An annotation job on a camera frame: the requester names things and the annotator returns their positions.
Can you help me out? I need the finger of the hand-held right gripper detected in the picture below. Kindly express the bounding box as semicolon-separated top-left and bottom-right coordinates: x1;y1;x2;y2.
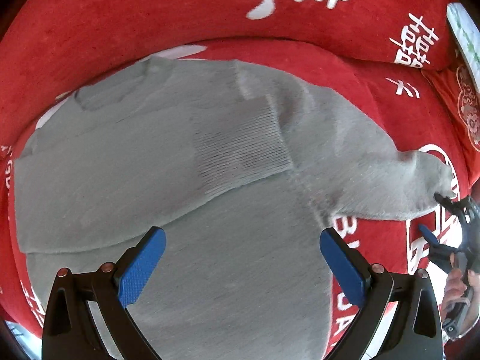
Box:
417;224;457;265
433;192;474;219

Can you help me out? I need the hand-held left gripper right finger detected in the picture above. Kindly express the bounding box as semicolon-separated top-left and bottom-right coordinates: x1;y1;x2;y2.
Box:
319;227;444;360

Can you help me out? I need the grey knit sweater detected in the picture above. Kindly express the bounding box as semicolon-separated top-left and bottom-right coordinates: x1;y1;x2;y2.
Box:
15;54;456;360

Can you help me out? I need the white green patterned cloth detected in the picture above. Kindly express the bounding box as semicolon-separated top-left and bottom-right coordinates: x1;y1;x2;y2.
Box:
446;2;480;64

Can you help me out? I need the person's right hand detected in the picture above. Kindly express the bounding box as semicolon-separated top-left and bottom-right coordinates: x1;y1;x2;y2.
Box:
439;252;470;321

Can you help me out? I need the red flower print cushion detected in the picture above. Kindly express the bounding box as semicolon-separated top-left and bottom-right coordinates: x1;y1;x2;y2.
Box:
422;50;480;192

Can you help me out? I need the red printed sofa cover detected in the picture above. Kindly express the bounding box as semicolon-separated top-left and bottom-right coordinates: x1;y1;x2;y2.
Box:
0;0;480;360

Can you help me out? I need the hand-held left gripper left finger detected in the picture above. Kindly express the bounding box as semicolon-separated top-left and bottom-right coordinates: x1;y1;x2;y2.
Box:
41;226;167;360

